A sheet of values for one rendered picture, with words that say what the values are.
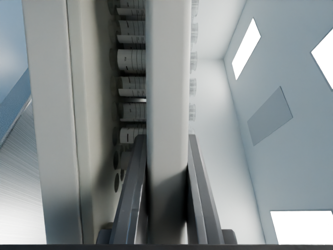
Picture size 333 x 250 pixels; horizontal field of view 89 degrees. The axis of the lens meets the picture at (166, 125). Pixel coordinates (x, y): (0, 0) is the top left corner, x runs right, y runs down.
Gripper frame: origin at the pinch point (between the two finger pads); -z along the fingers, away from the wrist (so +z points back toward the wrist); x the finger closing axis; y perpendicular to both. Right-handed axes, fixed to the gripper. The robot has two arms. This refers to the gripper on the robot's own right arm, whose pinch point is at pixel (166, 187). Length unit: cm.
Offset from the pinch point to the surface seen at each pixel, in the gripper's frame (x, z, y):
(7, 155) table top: 18.0, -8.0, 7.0
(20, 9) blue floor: 108, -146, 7
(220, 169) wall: -116, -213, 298
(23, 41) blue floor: 108, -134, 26
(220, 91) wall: -147, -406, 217
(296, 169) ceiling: -180, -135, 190
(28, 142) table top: 18.1, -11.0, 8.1
